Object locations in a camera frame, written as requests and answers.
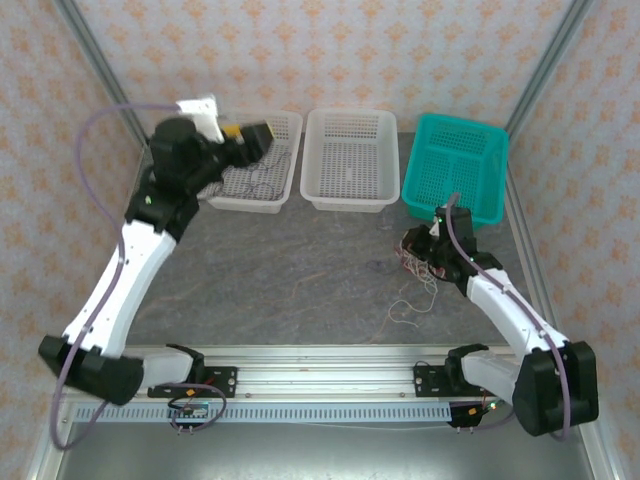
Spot left arm purple harness cable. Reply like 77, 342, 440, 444
49, 102, 226, 450

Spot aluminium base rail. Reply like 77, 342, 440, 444
52, 344, 521, 401

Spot right arm purple harness cable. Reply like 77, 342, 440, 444
446, 192, 572, 444

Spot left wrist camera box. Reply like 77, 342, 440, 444
174, 93, 227, 145

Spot aluminium table side rail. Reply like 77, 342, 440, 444
503, 172, 569, 346

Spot teal plastic basket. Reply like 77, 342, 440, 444
400, 113, 510, 233

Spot aluminium frame post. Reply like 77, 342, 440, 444
52, 0, 151, 151
502, 0, 596, 136

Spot white plastic basket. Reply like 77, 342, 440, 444
298, 108, 400, 213
203, 110, 305, 215

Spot red cable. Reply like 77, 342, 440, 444
394, 238, 451, 281

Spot grey metal bottom panel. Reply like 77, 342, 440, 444
54, 422, 599, 480

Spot arm purple harness cable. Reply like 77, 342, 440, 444
49, 102, 226, 450
446, 192, 572, 444

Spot aluminium lower frame rail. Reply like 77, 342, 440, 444
572, 419, 619, 480
24, 399, 76, 480

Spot white slotted cable duct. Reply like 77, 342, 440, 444
73, 403, 454, 424

